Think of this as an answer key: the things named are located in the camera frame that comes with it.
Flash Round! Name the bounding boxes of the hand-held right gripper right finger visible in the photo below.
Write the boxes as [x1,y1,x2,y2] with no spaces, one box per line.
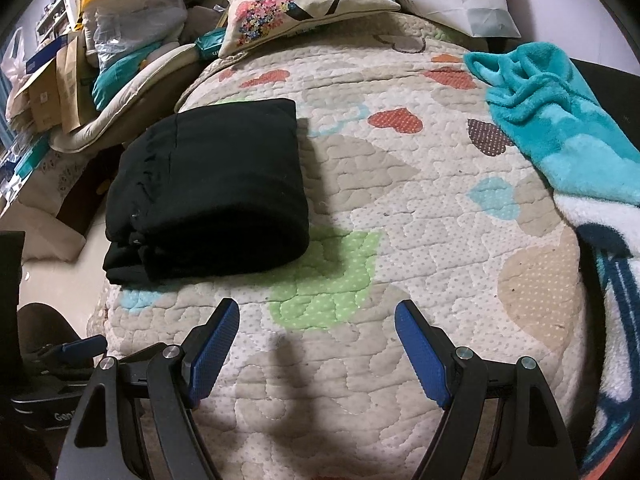
[395,300,578,480]

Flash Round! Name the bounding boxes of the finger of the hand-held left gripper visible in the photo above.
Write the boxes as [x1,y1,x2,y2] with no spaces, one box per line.
[62,336,108,359]

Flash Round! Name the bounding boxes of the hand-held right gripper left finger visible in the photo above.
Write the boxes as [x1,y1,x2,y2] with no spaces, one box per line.
[52,298,240,480]

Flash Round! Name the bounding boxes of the black pants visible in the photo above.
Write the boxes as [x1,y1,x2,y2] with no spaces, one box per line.
[102,98,311,285]

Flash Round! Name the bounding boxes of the quilted heart print bedspread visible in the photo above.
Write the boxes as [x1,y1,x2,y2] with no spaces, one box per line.
[85,12,601,480]

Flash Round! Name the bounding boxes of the cream pillow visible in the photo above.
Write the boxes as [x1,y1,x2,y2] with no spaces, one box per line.
[0,205,87,262]

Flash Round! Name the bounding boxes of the cream padded mat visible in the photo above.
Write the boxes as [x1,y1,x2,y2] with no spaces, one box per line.
[50,42,201,156]

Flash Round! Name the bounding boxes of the cardboard boxes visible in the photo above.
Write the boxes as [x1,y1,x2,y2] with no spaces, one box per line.
[7,35,88,136]

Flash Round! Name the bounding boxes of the teal and white fleece blanket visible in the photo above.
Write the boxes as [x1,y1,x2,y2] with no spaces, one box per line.
[464,42,640,480]

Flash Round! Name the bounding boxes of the teal cloth bundle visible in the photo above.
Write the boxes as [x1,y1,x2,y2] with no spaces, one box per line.
[92,42,166,111]

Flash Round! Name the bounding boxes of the green tissue packet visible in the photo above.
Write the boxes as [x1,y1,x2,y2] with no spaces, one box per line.
[192,30,228,61]

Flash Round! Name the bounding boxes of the black seat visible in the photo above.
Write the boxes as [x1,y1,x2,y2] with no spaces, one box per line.
[570,57,640,161]

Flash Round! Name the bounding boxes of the clear plastic bag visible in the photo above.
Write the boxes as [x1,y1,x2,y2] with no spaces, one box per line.
[82,0,188,66]

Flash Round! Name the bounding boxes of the white shelf unit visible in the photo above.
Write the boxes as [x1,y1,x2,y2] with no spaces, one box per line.
[36,0,83,46]

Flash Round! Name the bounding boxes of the floral print cushion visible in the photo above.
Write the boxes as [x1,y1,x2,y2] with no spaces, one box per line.
[218,0,401,58]

